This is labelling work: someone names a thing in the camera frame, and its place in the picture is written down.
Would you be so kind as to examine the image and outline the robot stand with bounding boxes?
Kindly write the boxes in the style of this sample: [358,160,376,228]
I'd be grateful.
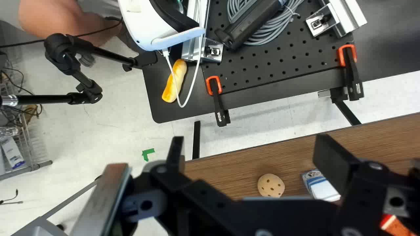
[142,0,420,160]

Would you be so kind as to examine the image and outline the toy bread roll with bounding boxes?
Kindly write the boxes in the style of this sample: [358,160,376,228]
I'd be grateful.
[161,59,188,103]

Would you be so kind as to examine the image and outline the round tan cookie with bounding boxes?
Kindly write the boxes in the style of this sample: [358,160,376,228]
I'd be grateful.
[257,173,285,198]

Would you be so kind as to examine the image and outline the white headset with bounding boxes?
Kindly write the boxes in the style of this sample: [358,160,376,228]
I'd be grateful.
[117,0,206,52]

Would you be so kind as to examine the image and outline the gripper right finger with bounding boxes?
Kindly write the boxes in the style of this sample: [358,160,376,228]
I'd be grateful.
[312,133,420,236]

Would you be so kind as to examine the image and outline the orange and black clamp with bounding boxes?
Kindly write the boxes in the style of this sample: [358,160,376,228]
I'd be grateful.
[337,44,365,102]
[205,76,231,127]

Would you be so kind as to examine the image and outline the black power brick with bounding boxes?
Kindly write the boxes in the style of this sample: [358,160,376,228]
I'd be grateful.
[215,0,283,50]

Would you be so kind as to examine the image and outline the wire rack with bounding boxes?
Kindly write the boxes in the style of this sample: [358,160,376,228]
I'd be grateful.
[0,56,53,181]

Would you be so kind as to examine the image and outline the black cable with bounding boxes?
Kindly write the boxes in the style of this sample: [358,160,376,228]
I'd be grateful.
[0,16,123,49]

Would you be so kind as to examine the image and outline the white cable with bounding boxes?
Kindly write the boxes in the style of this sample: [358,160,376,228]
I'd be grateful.
[162,0,202,108]

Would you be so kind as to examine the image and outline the silver aluminium bracket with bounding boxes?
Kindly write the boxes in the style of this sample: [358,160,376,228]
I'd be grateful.
[305,0,368,38]
[181,0,224,63]

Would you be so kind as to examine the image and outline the coil of grey cable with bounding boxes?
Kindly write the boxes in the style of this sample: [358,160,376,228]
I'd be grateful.
[227,0,305,46]

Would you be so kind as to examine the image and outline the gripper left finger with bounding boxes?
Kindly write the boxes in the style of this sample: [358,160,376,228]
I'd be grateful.
[123,136,244,236]

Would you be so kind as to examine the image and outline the white and blue carton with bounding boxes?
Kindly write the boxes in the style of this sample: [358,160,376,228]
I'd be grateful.
[301,168,342,202]

